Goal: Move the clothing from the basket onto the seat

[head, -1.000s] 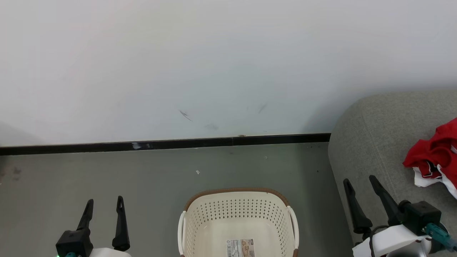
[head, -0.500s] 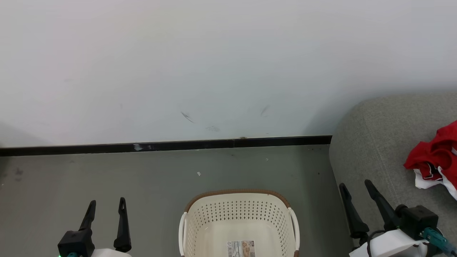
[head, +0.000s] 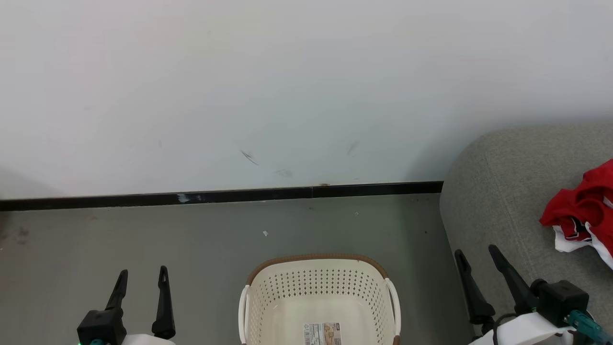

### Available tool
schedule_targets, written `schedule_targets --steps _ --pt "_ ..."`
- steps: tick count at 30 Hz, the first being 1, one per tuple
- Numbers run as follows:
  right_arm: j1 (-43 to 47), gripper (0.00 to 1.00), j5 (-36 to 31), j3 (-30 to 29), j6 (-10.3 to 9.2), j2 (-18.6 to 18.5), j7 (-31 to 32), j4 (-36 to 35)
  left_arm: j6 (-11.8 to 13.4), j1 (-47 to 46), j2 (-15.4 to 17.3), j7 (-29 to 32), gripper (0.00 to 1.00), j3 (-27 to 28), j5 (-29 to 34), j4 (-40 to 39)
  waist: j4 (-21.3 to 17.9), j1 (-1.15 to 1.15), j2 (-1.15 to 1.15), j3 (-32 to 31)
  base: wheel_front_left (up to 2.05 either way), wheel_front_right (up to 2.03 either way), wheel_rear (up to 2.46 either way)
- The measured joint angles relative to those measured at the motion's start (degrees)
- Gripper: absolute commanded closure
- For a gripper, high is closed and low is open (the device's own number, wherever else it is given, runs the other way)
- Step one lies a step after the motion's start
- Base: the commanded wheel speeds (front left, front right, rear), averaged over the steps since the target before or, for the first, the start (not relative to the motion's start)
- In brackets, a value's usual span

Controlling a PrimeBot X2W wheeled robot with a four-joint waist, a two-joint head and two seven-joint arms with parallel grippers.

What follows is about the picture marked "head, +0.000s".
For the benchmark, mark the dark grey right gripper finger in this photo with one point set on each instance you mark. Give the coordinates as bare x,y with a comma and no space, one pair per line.
519,292
476,302

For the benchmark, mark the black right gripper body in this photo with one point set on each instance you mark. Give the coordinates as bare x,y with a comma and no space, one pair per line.
560,299

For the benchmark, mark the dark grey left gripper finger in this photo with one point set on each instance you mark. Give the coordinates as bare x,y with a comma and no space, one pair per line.
164,311
119,290

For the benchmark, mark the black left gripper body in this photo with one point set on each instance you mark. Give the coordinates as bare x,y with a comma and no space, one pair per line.
100,326

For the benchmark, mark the red white sports jersey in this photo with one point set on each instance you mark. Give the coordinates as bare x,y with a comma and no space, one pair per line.
579,206

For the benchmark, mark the cream perforated laundry basket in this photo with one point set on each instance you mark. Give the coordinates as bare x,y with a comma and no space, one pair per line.
287,297

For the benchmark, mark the paper basket label sticker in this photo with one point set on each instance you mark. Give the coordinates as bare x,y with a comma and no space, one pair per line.
322,334

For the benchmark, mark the grey fabric sofa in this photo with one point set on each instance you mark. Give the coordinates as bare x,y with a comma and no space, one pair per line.
503,191

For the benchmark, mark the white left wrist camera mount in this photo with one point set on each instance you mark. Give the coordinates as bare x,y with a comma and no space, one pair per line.
148,340

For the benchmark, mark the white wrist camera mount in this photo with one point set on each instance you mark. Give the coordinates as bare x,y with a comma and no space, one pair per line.
148,340
527,333

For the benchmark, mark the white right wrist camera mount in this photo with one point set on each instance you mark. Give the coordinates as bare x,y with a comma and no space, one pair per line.
527,333

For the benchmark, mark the black wall baseboard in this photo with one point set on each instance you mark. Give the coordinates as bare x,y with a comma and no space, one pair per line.
96,201

